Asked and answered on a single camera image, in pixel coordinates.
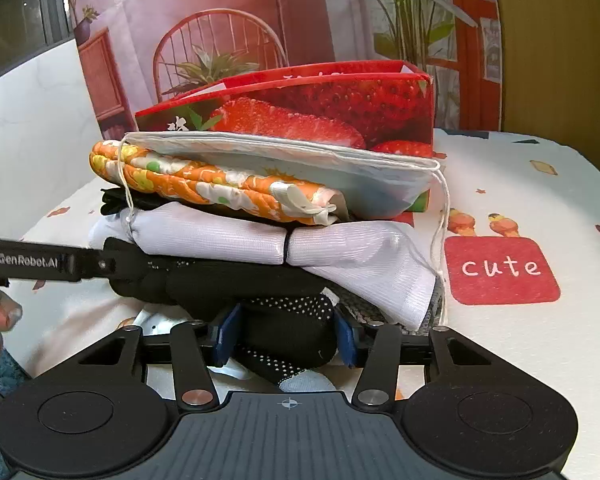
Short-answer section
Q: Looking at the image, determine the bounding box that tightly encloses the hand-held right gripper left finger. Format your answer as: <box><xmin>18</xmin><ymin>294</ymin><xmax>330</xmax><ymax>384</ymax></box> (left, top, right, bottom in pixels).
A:
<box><xmin>72</xmin><ymin>304</ymin><xmax>243</xmax><ymax>412</ymax></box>

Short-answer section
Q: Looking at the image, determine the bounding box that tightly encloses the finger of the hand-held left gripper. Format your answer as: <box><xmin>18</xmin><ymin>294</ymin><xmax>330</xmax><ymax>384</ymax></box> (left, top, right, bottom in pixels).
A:
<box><xmin>75</xmin><ymin>251</ymin><xmax>132</xmax><ymax>282</ymax></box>

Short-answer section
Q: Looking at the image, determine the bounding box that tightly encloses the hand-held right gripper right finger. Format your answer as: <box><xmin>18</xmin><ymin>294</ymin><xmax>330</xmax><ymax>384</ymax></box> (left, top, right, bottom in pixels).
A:
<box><xmin>334</xmin><ymin>306</ymin><xmax>503</xmax><ymax>413</ymax></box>

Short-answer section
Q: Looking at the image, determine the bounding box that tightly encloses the grey knit glove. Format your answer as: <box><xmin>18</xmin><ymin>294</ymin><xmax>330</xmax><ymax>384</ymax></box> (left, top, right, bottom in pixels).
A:
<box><xmin>337</xmin><ymin>284</ymin><xmax>443</xmax><ymax>335</ymax></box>

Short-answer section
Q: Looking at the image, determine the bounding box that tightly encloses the black dotted glove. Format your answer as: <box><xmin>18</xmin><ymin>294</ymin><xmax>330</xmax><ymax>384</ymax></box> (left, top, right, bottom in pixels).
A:
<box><xmin>102</xmin><ymin>236</ymin><xmax>311</xmax><ymax>307</ymax></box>
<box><xmin>237</xmin><ymin>294</ymin><xmax>340</xmax><ymax>393</ymax></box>

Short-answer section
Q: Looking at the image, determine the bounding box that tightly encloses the white mesh bag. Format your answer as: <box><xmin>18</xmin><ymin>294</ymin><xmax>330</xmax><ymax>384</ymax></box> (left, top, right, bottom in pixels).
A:
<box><xmin>89</xmin><ymin>201</ymin><xmax>440</xmax><ymax>335</ymax></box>

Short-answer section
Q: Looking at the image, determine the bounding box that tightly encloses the orange floral quilted cloth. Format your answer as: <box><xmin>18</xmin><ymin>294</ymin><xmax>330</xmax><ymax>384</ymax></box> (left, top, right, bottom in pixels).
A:
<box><xmin>88</xmin><ymin>139</ymin><xmax>337</xmax><ymax>226</ymax></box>

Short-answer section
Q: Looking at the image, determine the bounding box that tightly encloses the pale drawstring pouch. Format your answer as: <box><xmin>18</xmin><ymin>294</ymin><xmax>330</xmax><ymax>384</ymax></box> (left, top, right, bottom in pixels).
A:
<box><xmin>121</xmin><ymin>130</ymin><xmax>455</xmax><ymax>323</ymax></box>

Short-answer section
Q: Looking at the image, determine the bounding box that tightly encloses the red strawberry print box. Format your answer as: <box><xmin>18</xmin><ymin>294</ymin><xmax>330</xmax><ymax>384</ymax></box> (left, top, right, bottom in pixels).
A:
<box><xmin>134</xmin><ymin>60</ymin><xmax>437</xmax><ymax>226</ymax></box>

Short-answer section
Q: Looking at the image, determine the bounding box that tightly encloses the person's left hand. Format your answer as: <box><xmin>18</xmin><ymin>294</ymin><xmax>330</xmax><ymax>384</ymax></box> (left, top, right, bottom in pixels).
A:
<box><xmin>0</xmin><ymin>286</ymin><xmax>25</xmax><ymax>386</ymax></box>

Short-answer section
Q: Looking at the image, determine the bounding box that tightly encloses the printed white tablecloth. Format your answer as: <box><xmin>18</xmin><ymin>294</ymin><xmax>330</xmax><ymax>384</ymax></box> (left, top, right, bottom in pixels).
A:
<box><xmin>0</xmin><ymin>127</ymin><xmax>600</xmax><ymax>461</ymax></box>

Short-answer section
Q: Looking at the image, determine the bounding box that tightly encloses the dark window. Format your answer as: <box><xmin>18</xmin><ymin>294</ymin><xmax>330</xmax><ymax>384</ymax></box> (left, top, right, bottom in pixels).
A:
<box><xmin>0</xmin><ymin>0</ymin><xmax>77</xmax><ymax>88</ymax></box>

